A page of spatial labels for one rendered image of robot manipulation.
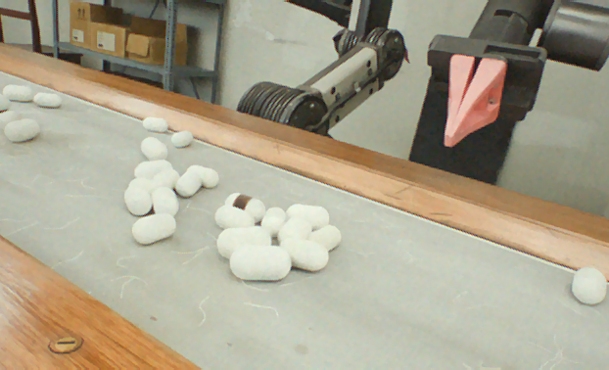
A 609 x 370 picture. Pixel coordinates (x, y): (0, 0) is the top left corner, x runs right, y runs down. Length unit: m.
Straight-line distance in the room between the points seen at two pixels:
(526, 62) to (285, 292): 0.29
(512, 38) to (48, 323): 0.43
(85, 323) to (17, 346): 0.02
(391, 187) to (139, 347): 0.33
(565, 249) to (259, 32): 2.56
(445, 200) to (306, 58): 2.27
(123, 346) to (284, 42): 2.61
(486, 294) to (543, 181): 2.03
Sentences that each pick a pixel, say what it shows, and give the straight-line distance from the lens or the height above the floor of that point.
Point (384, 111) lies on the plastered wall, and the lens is 2.47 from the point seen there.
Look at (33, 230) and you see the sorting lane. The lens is 0.35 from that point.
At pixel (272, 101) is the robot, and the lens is 0.77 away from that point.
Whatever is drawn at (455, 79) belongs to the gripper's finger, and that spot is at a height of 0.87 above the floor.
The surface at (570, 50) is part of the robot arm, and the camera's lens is 0.52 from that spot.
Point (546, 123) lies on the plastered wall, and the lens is 2.32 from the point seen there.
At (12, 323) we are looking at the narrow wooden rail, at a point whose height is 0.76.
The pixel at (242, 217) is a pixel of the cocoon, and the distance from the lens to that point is 0.33.
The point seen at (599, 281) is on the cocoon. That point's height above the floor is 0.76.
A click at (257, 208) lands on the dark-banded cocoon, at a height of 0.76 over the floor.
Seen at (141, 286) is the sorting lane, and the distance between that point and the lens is 0.28.
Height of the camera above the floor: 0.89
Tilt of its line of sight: 19 degrees down
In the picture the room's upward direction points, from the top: 10 degrees clockwise
